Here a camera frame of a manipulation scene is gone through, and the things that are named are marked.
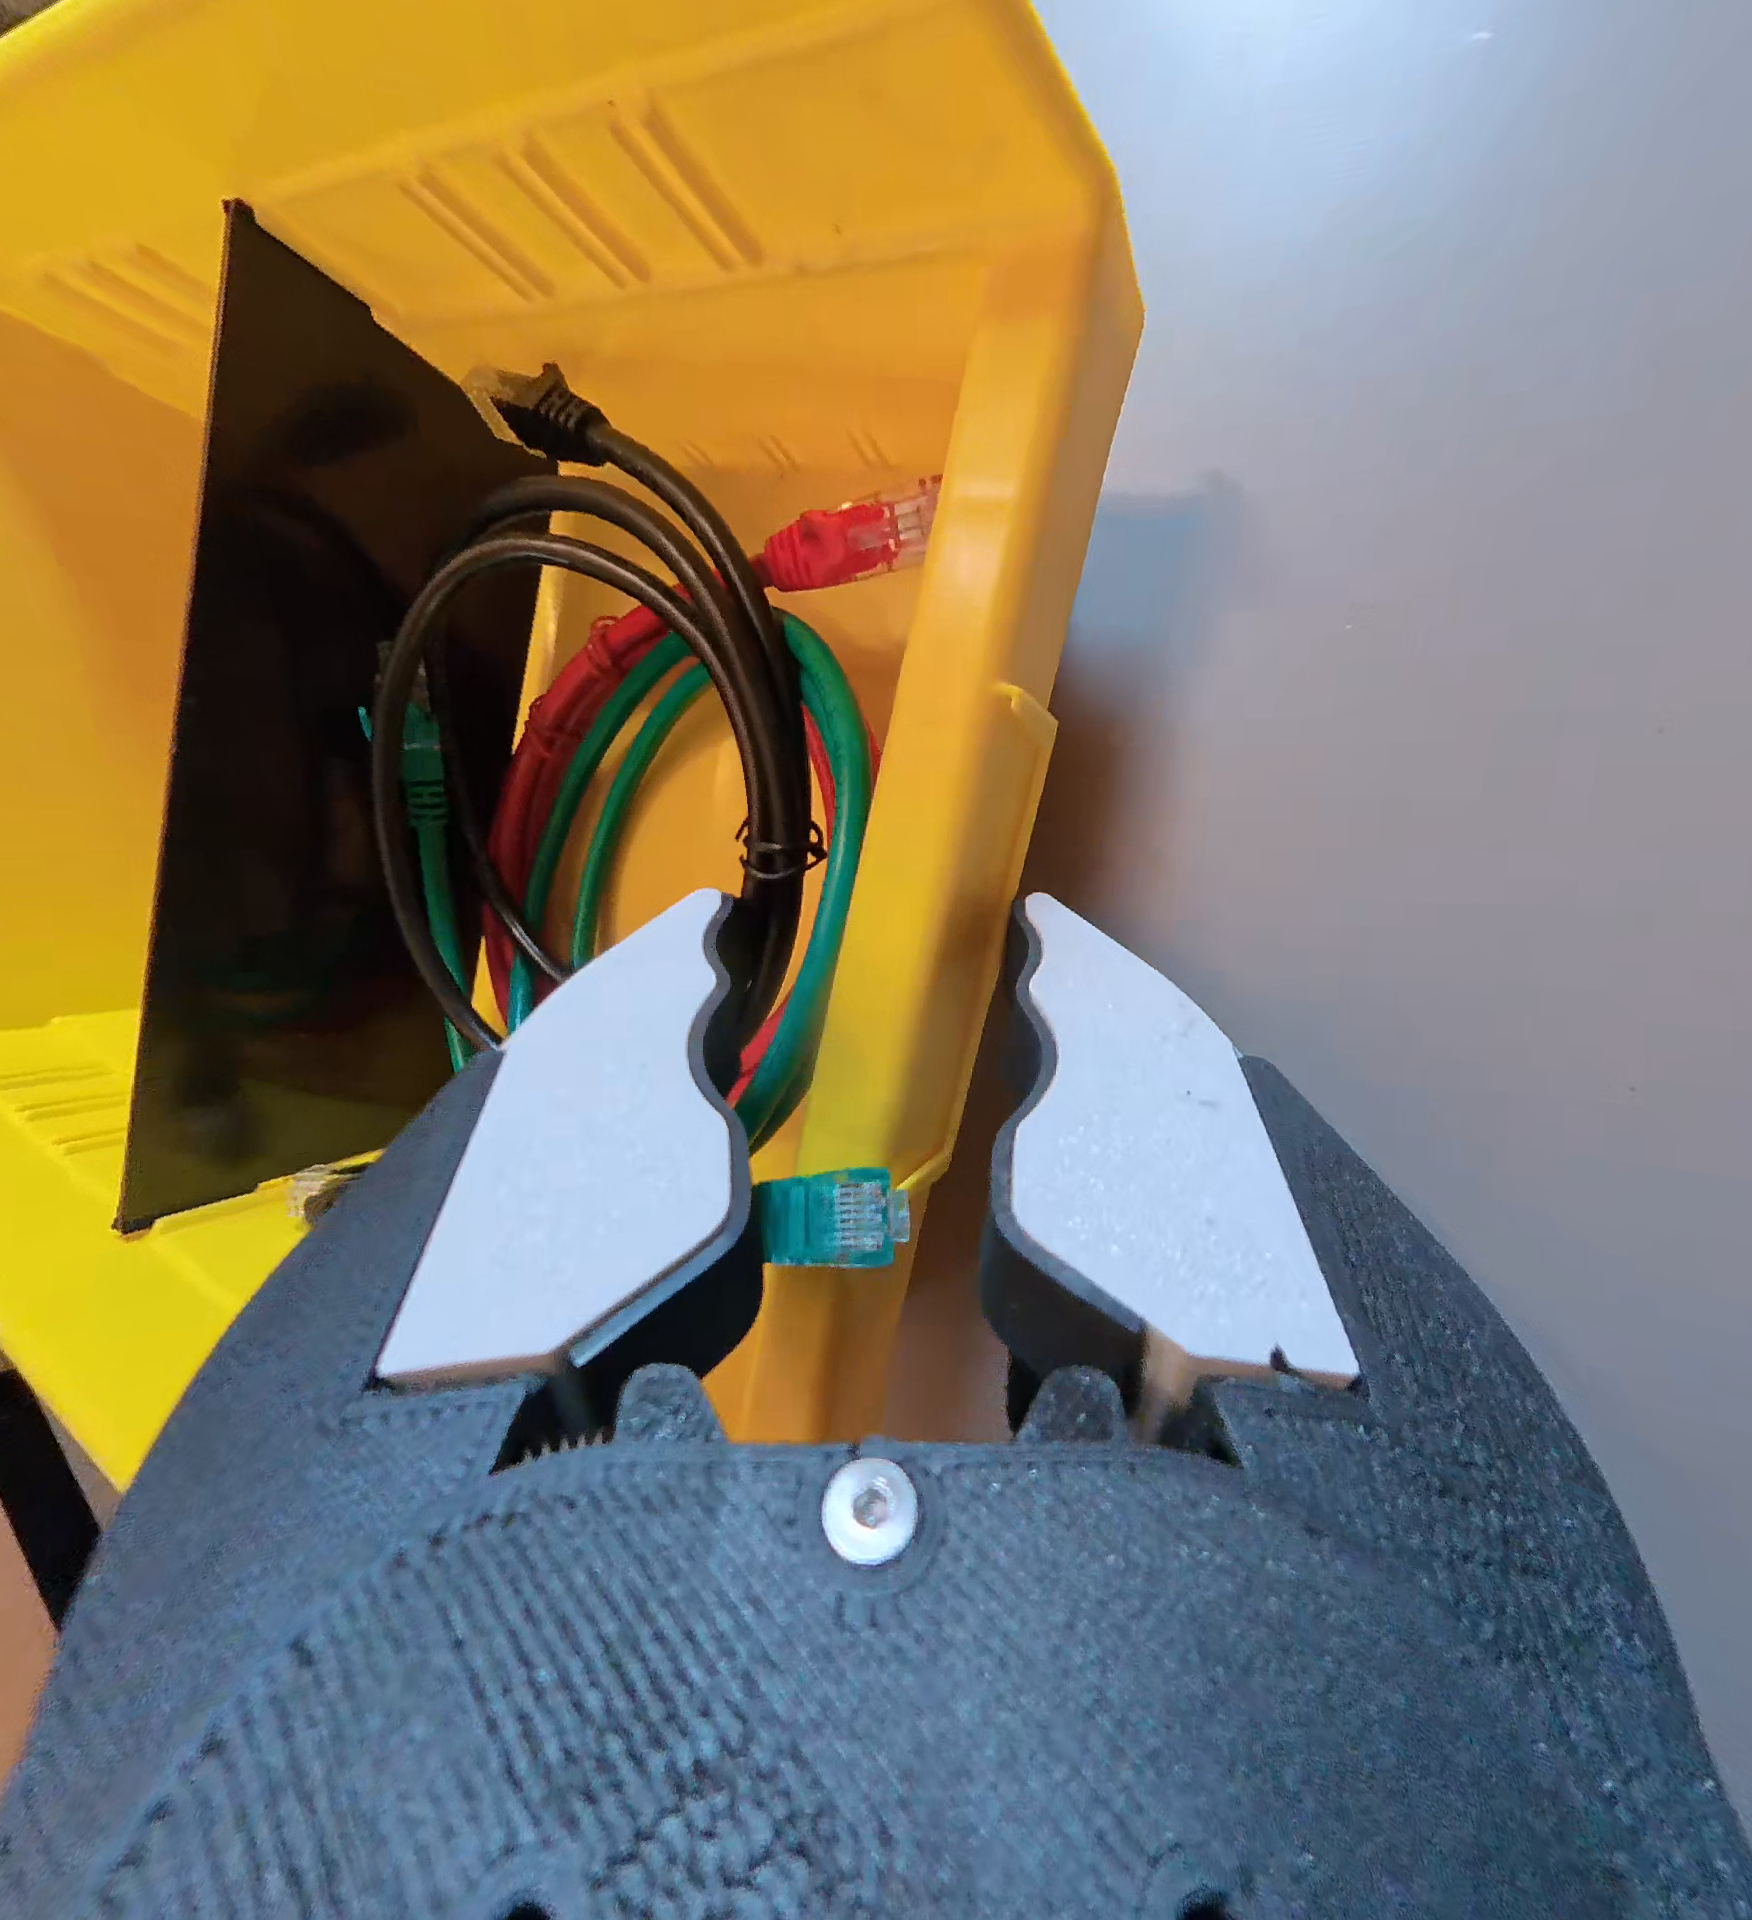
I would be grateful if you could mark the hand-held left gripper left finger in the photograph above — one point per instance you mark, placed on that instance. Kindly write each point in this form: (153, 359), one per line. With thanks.
(577, 1171)

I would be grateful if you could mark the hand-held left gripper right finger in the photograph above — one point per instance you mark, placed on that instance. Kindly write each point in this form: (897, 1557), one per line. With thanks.
(1163, 1185)

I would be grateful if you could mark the yellow plastic bin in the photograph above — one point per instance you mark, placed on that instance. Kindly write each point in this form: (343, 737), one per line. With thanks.
(516, 149)

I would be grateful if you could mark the black bin divider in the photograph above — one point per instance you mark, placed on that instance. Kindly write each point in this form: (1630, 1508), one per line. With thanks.
(307, 676)

